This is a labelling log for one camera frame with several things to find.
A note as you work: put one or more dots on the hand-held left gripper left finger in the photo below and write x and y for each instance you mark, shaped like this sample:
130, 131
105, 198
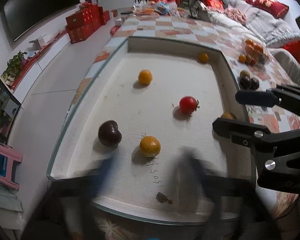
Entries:
102, 177

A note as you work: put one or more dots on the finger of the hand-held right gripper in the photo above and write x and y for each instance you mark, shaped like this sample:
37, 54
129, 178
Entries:
255, 98
240, 127

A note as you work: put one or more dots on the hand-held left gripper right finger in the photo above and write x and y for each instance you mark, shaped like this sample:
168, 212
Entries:
187, 177

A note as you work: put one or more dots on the yellow tomato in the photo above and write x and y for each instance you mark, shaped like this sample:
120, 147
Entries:
228, 115

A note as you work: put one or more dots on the dark purple cherry tomato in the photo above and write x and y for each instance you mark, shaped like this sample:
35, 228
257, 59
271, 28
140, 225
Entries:
255, 83
245, 83
109, 133

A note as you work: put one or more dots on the orange-yellow cherry tomato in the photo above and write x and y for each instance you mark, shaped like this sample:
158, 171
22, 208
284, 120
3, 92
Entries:
203, 57
145, 76
242, 58
150, 146

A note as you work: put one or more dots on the shallow white cardboard box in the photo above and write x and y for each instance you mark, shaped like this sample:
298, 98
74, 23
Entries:
165, 85

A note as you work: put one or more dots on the yellow-brown cherry tomato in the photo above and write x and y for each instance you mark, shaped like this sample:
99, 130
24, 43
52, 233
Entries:
245, 73

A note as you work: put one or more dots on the small dark stem scrap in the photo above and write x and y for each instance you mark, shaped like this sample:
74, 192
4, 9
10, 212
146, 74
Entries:
162, 197

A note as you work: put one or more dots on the brownish red cherry tomato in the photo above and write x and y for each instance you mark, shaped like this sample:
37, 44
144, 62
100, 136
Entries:
253, 61

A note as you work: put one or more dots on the plastic bag of fruit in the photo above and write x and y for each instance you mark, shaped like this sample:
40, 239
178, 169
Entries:
265, 55

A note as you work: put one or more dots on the pile of mandarin oranges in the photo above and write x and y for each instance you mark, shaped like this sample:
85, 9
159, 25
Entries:
255, 47

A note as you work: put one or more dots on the red bag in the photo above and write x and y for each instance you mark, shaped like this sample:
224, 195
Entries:
296, 52

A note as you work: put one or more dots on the grey fabric sofa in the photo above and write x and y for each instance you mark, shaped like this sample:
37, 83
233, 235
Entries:
265, 27

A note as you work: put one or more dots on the pink blanket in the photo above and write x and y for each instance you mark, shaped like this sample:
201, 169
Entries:
236, 15

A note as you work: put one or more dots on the red embroidered pillow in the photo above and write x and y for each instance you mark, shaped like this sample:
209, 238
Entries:
270, 5

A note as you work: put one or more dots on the checkered printed tablecloth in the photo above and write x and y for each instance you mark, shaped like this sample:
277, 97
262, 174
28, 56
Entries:
182, 30

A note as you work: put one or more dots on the pale green flat box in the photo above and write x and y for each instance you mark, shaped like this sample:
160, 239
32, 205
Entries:
5, 197

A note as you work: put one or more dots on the pink plastic stool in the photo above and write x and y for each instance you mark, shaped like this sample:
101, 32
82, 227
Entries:
5, 155

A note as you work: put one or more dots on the red patterned cushion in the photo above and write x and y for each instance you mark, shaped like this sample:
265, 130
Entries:
215, 3

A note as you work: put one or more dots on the black folding chair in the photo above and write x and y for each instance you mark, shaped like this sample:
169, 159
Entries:
193, 8

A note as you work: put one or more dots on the white tv cabinet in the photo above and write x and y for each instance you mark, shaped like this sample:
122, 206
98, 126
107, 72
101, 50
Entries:
47, 63

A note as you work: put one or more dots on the pile of snack packets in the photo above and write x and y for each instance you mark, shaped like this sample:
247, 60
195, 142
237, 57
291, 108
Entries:
162, 8

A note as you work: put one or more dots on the red cabinet runner cloth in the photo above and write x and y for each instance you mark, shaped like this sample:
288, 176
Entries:
27, 66

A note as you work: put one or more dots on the green potted plant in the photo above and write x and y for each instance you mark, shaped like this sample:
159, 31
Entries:
13, 63

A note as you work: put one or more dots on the red gift box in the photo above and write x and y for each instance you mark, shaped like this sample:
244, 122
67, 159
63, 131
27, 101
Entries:
97, 24
78, 18
106, 17
81, 33
95, 10

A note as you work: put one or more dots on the small white box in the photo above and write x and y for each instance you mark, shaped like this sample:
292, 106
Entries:
37, 43

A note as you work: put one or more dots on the black television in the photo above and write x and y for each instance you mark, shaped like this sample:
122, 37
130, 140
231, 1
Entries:
40, 7

